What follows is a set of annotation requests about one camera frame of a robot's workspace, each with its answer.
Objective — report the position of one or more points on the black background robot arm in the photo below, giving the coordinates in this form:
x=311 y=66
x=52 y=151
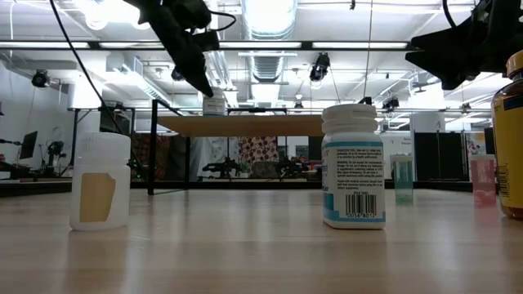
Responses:
x=222 y=167
x=291 y=165

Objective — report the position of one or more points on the plain white plastic bottle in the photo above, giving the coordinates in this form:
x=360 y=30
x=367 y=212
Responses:
x=102 y=155

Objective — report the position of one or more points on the black ceiling spot lamp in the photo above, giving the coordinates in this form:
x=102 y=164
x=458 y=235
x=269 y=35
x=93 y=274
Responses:
x=320 y=67
x=40 y=78
x=390 y=103

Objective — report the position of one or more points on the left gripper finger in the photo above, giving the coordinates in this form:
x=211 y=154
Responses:
x=186 y=57

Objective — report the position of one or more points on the silver ceiling air duct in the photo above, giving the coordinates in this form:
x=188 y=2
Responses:
x=267 y=65

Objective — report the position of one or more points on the black overhead frame bar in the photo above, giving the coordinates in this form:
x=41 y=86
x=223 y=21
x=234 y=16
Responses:
x=306 y=45

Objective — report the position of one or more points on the red patterned cloth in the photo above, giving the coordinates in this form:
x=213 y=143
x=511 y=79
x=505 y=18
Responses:
x=257 y=149

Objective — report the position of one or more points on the wooden shelf black metal legs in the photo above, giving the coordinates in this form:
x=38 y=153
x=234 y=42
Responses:
x=245 y=126

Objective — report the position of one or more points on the black room partition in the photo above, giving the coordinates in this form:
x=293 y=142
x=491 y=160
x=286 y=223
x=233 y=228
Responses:
x=441 y=155

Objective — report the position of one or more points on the black computer monitor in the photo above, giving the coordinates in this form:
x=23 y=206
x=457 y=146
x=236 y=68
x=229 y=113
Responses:
x=28 y=145

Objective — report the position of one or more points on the white blue-label medicine bottle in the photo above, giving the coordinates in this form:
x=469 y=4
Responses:
x=213 y=107
x=351 y=171

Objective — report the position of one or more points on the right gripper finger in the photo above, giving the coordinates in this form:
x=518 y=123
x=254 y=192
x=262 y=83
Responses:
x=457 y=73
x=453 y=45

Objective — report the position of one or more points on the small clear vial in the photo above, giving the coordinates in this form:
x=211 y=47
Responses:
x=403 y=179

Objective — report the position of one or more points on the pink vial white cap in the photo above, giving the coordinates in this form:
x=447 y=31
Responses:
x=483 y=183

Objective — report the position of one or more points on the black metal table frame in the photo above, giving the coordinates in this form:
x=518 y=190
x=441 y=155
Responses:
x=245 y=184

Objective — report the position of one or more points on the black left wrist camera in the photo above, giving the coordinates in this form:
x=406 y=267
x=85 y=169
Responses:
x=205 y=41

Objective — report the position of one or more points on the amber bottle yellow cap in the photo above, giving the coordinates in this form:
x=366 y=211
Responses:
x=510 y=143

